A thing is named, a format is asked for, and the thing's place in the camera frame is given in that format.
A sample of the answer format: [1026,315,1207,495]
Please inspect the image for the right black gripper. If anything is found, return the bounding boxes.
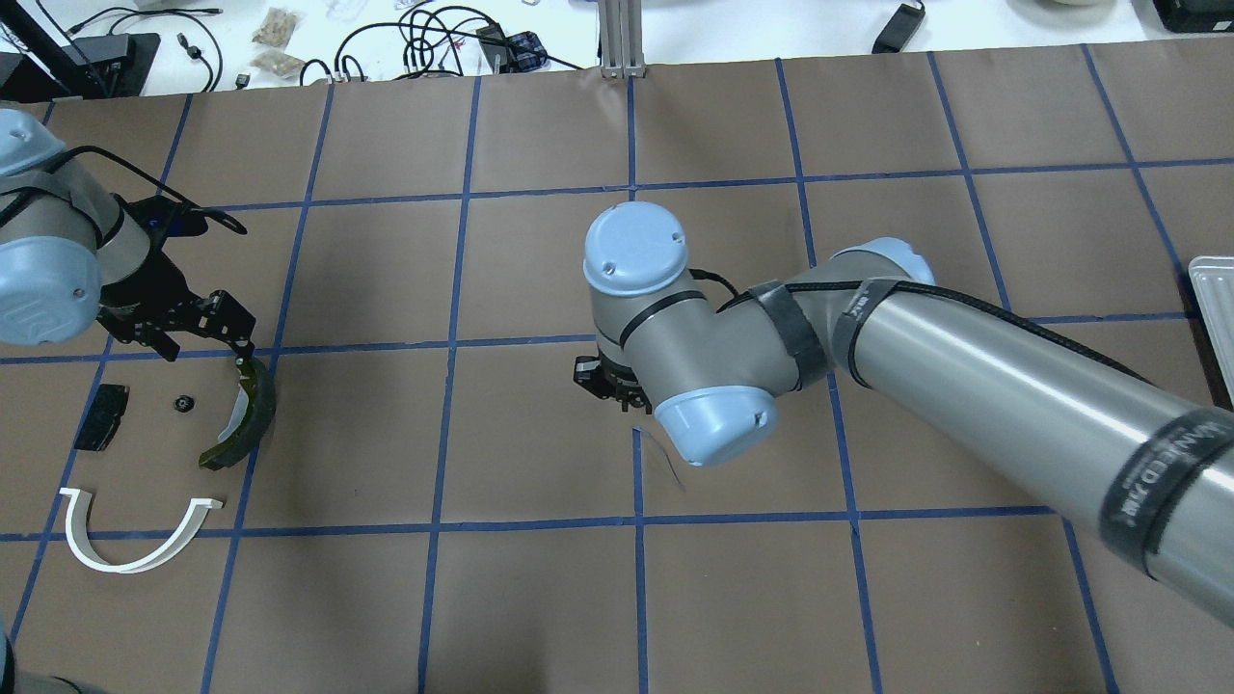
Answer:
[574,354,649,412]

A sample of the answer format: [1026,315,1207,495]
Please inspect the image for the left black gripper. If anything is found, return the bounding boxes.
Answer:
[96,198,255,363]

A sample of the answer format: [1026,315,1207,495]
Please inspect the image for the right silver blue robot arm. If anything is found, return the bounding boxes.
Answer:
[574,201,1233,624]

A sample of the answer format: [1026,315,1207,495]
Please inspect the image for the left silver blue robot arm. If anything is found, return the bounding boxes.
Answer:
[1,109,255,361]

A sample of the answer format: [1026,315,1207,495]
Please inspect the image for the ribbed silver metal tray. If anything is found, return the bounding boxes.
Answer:
[1187,254,1233,396]

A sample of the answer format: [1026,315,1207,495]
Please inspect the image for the green brake shoe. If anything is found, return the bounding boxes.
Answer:
[197,357,276,470]

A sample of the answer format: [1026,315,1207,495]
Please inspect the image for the black brake pad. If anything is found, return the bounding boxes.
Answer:
[73,384,130,452]

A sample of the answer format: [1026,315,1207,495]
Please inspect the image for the black device on table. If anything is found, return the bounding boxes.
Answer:
[1,35,162,104]

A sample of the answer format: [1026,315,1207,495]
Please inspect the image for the black power adapter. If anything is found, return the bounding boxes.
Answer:
[870,1,926,54]

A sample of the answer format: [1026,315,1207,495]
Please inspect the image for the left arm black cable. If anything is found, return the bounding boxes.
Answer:
[0,144,248,237]

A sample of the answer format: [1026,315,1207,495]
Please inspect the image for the white curved plastic bracket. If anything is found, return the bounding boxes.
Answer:
[58,487,225,575]

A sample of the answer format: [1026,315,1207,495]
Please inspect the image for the aluminium frame post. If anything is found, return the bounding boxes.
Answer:
[596,0,647,79]

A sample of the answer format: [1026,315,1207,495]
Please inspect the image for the tangled black cables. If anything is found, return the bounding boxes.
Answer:
[299,5,584,86]

